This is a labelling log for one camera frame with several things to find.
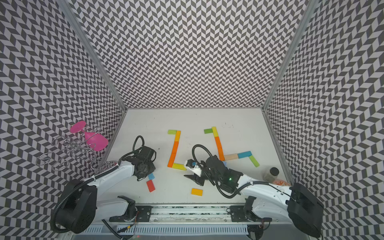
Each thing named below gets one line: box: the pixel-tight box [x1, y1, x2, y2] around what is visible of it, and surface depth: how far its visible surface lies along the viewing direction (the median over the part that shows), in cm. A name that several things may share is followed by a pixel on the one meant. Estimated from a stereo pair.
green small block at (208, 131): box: [203, 128, 213, 134], surface depth 107 cm
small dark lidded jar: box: [262, 167, 280, 184], surface depth 79 cm
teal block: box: [237, 151, 252, 159], surface depth 91 cm
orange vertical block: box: [170, 141, 179, 159], surface depth 98 cm
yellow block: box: [211, 126, 219, 138], surface depth 107 cm
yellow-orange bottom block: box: [191, 188, 203, 196], surface depth 82 cm
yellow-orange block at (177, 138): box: [174, 130, 181, 146], surface depth 104 cm
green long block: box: [249, 155, 260, 168], surface depth 93 cm
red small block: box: [146, 179, 156, 193], surface depth 83 cm
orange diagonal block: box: [167, 148, 178, 168], surface depth 94 cm
